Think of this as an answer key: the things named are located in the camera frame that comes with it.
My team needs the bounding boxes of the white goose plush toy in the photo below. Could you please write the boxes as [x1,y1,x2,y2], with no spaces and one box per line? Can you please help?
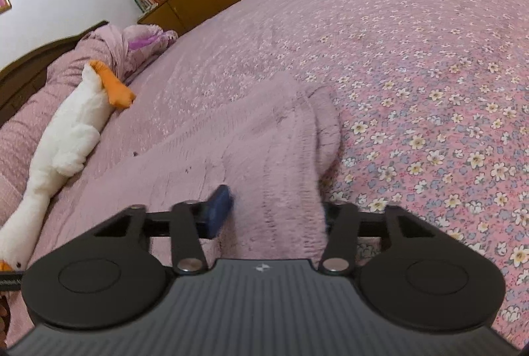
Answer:
[1,60,135,272]

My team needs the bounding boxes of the framed wall picture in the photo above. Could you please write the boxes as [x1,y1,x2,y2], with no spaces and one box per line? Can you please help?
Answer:
[0,0,12,14]

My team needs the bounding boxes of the pink pillow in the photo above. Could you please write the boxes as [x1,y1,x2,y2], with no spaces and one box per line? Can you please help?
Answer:
[0,22,180,224]

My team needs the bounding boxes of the dark wooden headboard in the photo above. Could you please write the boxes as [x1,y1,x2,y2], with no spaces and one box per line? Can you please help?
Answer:
[0,20,108,126]

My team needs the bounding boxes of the pink knitted sweater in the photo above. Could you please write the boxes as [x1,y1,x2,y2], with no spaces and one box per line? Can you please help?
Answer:
[34,73,341,261]

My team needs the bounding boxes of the pink floral bedspread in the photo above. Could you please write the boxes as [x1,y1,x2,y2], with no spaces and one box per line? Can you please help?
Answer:
[0,0,529,348]

